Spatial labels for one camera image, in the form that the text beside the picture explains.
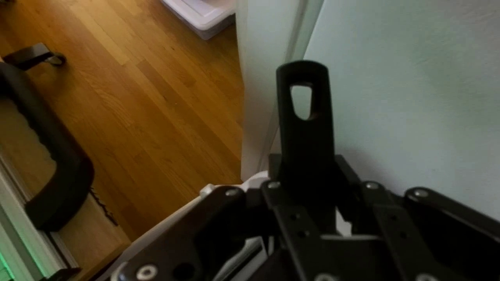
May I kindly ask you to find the white gas stove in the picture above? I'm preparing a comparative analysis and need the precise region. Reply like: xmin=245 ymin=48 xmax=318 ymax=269
xmin=0 ymin=155 xmax=272 ymax=281

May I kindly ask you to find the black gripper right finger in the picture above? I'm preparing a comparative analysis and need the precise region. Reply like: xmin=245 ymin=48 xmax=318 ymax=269
xmin=334 ymin=155 xmax=500 ymax=281

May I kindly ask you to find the white refrigerator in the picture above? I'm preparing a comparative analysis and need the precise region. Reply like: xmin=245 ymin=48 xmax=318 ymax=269
xmin=234 ymin=0 xmax=500 ymax=223

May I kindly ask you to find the black curved handle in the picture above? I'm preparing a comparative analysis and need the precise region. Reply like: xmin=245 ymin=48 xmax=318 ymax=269
xmin=0 ymin=61 xmax=97 ymax=234

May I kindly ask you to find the small black bracket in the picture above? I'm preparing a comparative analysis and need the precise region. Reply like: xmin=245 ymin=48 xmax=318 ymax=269
xmin=1 ymin=42 xmax=67 ymax=72

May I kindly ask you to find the white plastic bin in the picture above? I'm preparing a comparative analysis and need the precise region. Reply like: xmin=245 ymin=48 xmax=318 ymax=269
xmin=159 ymin=0 xmax=237 ymax=42

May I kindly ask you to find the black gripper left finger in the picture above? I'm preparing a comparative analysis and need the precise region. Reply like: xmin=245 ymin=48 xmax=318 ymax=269
xmin=111 ymin=153 xmax=318 ymax=281

